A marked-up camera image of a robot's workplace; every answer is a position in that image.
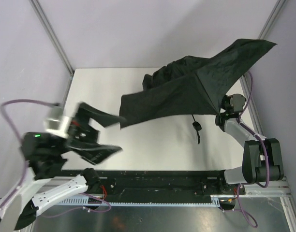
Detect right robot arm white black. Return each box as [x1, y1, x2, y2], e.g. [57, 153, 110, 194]
[215, 94, 284, 188]

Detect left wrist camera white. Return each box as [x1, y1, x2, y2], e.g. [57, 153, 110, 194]
[44, 105, 71, 139]

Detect left aluminium corner post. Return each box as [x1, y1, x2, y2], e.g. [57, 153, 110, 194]
[29, 0, 75, 75]

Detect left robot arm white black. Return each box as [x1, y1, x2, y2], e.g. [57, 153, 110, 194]
[0, 102, 125, 232]

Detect aluminium corner post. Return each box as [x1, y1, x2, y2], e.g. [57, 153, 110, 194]
[257, 0, 288, 40]
[29, 0, 75, 75]

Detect black folding umbrella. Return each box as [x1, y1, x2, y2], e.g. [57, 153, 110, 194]
[118, 38, 278, 145]

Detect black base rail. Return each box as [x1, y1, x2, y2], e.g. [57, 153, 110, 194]
[60, 169, 248, 205]

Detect grey cable duct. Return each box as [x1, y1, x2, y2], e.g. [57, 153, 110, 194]
[63, 195, 236, 208]

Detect right aluminium corner post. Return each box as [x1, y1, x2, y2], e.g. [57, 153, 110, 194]
[257, 0, 288, 40]

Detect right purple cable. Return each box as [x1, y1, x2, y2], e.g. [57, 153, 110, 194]
[235, 70, 271, 229]

